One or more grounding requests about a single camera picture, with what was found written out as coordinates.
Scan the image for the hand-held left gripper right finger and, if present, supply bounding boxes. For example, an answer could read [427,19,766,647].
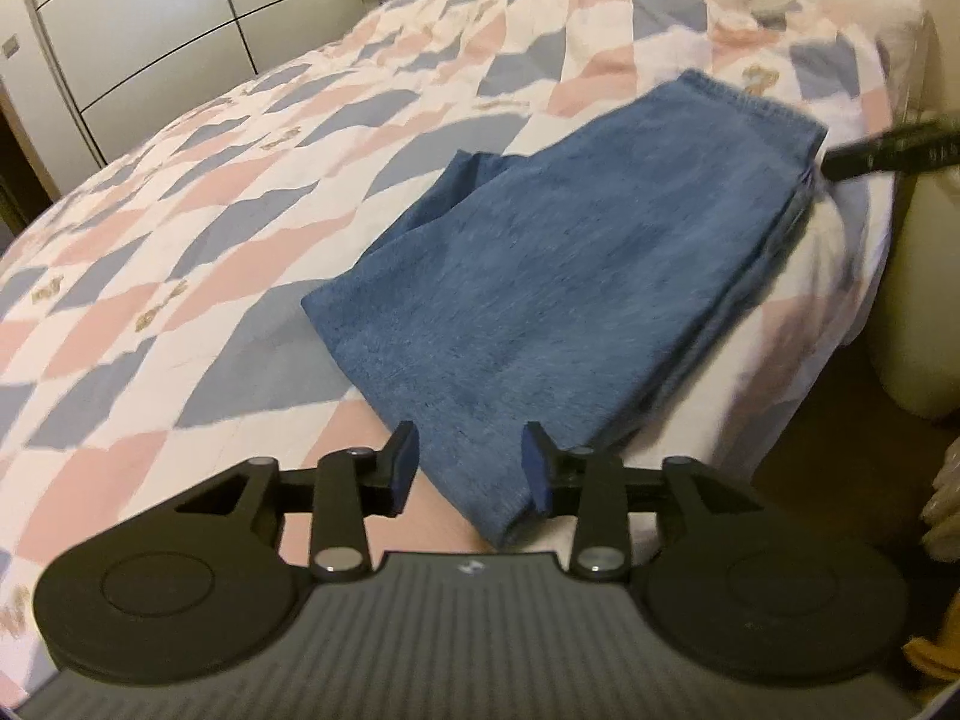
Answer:
[522,421,763,583]

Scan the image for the blue denim jeans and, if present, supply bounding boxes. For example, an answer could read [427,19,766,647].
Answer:
[301,67,829,548]

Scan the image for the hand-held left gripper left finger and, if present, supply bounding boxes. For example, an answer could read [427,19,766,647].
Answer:
[174,421,419,583]

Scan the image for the pink blue checkered quilt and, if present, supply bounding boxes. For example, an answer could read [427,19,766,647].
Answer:
[0,0,893,691]

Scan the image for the yellow cloth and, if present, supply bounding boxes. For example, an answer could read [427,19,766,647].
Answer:
[902,634,957,695]

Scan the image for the clear plastic bag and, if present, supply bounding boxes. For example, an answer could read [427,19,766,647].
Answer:
[918,441,960,545]

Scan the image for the white wardrobe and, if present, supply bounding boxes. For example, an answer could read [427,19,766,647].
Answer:
[0,0,392,167]

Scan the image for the cream round bin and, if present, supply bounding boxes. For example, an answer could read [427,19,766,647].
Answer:
[868,178,960,421]

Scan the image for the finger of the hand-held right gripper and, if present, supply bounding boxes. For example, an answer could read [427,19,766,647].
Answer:
[820,114,960,182]

